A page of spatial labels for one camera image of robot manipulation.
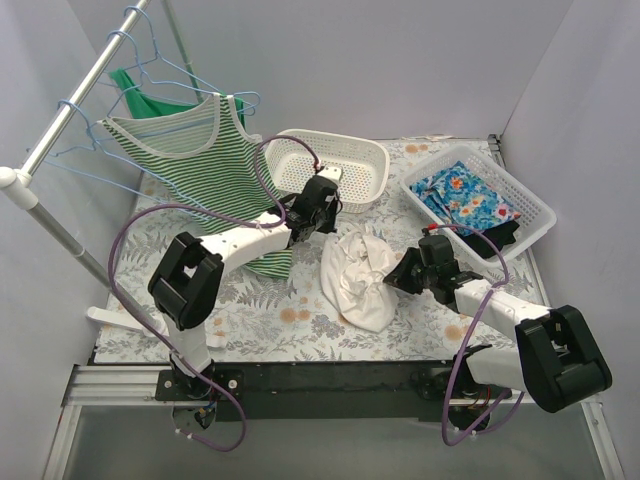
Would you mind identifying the white tank top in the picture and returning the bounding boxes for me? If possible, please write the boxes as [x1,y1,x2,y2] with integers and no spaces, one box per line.
[320,227,399,333]

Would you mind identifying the light blue wire hanger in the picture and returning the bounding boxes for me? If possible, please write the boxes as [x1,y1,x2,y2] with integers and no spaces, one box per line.
[33,98,184,219]

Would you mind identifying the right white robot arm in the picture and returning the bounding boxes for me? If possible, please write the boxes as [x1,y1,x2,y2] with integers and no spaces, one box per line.
[384,235,613,413]

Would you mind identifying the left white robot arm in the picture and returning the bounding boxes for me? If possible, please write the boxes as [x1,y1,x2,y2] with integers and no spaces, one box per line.
[148,167,342,400]

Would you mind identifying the blue hanger under striped top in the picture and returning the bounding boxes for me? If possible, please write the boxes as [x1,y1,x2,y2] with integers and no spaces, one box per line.
[86,91,263,151]

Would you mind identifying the green striped tank top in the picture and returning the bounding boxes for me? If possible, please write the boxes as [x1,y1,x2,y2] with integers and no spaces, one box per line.
[101,92,293,279]

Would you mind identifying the solid green tank top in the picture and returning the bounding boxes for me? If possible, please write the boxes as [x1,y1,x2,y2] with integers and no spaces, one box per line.
[108,68,247,129]

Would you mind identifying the blue hanger under green top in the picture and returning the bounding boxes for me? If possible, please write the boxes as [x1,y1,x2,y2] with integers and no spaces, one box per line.
[108,1,220,106]

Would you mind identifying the white perforated basket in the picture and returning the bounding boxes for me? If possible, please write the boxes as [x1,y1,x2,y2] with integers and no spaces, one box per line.
[265,129,390,214]

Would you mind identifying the black cloth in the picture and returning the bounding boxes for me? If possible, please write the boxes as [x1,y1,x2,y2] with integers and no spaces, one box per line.
[463,220,520,259]

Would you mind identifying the floral table mat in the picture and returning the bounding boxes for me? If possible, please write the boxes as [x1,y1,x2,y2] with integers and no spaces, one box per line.
[94,138,548,363]

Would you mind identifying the blue floral cloth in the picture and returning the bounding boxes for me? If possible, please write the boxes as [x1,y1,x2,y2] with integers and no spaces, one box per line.
[409,161,521,236]

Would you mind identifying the white lattice basket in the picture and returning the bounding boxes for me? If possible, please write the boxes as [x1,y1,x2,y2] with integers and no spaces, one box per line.
[400,145,557,268]

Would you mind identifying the silver clothes rack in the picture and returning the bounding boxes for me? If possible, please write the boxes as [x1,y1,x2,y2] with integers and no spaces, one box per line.
[0,0,211,301]

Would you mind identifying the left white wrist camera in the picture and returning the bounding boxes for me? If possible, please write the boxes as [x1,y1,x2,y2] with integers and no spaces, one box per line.
[318,166,343,186]

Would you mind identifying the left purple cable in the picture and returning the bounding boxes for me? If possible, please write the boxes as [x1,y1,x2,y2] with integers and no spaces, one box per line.
[107,134,324,452]

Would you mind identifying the purple cable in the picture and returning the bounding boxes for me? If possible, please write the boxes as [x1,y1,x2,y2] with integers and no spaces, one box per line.
[107,134,324,452]
[424,222,526,447]

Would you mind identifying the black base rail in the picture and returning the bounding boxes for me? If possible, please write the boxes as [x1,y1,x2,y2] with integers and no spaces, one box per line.
[154,358,516,426]

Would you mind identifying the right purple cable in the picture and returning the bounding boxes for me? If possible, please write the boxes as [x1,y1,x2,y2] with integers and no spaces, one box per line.
[424,222,526,447]

